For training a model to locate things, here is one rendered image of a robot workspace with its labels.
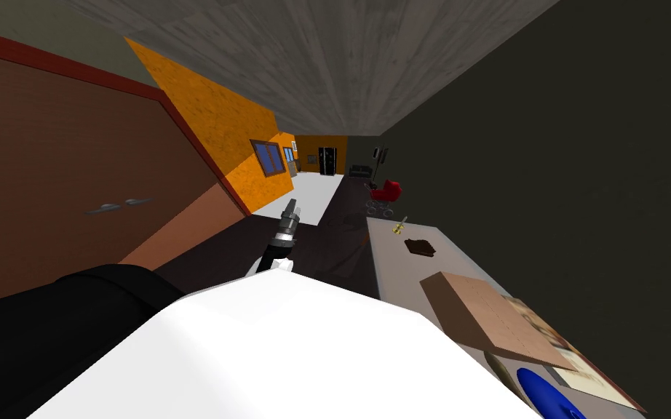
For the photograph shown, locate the large blue pane window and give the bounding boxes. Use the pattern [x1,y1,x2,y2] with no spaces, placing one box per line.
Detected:
[250,139,287,178]

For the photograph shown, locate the black cabinet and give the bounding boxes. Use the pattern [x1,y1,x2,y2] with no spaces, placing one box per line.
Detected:
[317,146,338,176]

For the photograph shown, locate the red pram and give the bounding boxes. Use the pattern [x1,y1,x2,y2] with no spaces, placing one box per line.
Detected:
[366,179,404,218]

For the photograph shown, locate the black floor lamp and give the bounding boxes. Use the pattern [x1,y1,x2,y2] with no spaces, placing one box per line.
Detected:
[371,145,389,185]

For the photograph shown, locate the grey table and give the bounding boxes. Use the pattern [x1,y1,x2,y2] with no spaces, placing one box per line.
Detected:
[365,215,648,419]

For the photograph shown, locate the dark brown square object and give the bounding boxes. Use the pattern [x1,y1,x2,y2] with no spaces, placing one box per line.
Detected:
[403,238,437,258]

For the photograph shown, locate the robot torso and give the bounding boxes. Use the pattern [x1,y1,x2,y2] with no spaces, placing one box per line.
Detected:
[25,258,541,419]

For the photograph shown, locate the brown cardboard board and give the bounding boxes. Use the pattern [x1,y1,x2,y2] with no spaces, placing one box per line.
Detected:
[419,271,580,372]

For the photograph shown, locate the brown double door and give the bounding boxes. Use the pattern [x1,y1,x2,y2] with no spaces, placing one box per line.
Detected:
[0,49,223,311]

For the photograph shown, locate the olive grey plate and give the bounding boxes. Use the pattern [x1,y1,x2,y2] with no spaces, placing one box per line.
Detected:
[483,351,524,404]

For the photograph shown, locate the blue plate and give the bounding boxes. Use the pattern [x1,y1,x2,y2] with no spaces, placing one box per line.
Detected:
[515,367,588,419]

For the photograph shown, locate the beige printed book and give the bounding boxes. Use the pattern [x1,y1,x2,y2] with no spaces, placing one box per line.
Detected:
[503,295,646,413]

